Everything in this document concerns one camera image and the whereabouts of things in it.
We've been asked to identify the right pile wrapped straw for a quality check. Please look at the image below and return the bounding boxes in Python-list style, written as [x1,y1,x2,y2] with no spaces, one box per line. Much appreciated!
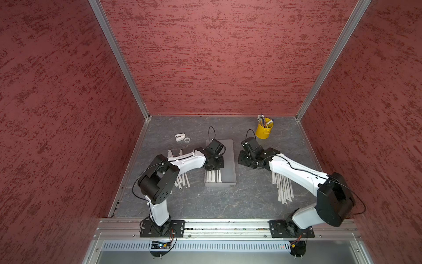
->
[271,172,276,184]
[276,174,282,202]
[280,176,287,204]
[286,178,294,201]

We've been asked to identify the yellow pen holder cup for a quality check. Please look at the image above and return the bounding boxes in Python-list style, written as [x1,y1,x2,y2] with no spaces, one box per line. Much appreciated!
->
[256,118,274,140]

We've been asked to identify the aluminium front rail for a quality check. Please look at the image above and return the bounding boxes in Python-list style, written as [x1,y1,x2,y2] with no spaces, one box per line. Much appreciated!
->
[94,218,363,241]

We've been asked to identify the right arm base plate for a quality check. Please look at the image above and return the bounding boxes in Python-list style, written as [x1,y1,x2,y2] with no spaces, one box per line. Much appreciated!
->
[268,220,315,239]

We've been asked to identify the right aluminium corner post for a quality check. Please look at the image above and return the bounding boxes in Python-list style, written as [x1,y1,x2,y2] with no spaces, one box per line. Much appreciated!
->
[296,0,371,123]

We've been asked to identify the translucent plastic storage box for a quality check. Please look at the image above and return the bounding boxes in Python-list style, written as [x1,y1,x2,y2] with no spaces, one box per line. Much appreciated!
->
[204,139,237,188]

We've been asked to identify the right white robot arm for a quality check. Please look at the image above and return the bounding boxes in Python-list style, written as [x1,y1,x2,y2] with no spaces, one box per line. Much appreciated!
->
[238,137,356,236]

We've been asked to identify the left aluminium corner post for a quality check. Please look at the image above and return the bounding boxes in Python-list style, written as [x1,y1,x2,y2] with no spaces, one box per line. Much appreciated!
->
[89,0,150,122]

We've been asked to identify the aluminium corner post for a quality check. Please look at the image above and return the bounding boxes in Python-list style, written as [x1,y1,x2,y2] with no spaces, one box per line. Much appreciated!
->
[89,0,150,122]
[296,0,371,123]

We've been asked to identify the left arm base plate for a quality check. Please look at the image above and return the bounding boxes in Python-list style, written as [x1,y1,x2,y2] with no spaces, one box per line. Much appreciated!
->
[140,218,185,238]

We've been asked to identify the pens in yellow cup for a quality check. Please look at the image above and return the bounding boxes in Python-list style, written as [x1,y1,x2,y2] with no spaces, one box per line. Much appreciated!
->
[257,114,273,128]

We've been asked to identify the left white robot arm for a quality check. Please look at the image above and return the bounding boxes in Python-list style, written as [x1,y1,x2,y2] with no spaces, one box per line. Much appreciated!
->
[135,139,226,228]

